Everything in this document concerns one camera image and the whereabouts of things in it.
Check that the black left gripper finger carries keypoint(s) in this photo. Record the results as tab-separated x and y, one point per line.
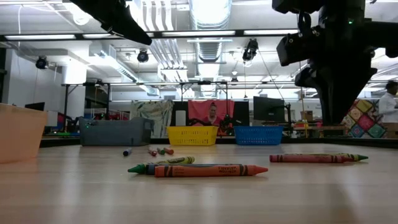
133	31

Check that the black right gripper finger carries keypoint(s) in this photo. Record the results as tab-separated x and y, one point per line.
339	96
306	77

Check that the yellow-green crayon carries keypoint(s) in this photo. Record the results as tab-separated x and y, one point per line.
357	157

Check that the green crayon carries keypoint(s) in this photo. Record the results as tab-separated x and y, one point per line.
177	160
161	151

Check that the orange crayon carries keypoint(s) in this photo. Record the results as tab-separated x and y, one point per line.
168	151
211	171

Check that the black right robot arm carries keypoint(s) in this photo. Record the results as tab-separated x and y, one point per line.
388	34

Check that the cardboard box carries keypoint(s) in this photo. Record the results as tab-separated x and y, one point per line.
307	115

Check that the colourful patchwork quilt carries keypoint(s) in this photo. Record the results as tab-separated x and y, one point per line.
363	124

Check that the black monitor on stand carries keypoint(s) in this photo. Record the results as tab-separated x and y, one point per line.
269	109

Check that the person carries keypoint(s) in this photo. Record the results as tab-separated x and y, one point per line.
213	116
388	105

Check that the white light bar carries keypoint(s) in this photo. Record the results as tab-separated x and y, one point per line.
267	32
199	33
40	36

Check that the blue plastic basket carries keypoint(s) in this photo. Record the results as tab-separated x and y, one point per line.
258	127

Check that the black panel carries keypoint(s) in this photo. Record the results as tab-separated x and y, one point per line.
242	113

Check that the green floral cloth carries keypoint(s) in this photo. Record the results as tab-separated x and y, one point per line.
155	113

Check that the red cloth backdrop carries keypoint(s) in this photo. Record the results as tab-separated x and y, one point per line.
196	107

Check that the white box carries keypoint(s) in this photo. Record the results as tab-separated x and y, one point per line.
181	118

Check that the dark grey plastic bin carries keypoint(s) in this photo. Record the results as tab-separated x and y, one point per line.
115	133

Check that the yellow plastic basket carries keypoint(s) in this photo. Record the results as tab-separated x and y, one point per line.
192	127

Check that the small black monitor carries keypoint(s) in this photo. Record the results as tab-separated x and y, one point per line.
35	106

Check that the orange translucent plastic bin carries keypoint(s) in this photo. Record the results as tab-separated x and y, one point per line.
18	133

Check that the black ceiling camera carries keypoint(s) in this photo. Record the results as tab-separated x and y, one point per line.
250	49
143	56
41	63

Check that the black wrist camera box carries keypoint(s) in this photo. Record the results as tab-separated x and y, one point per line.
295	49

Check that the round silver air duct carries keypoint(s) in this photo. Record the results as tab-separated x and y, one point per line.
211	15

